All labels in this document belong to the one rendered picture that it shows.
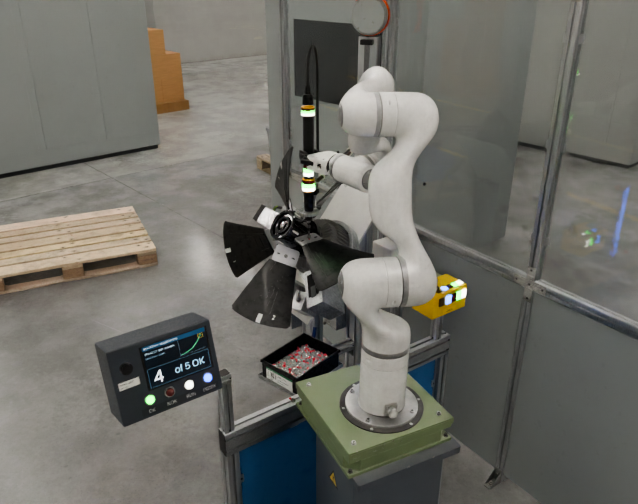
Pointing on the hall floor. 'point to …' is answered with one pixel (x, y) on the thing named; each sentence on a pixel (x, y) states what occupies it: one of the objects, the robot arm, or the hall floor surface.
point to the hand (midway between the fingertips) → (308, 154)
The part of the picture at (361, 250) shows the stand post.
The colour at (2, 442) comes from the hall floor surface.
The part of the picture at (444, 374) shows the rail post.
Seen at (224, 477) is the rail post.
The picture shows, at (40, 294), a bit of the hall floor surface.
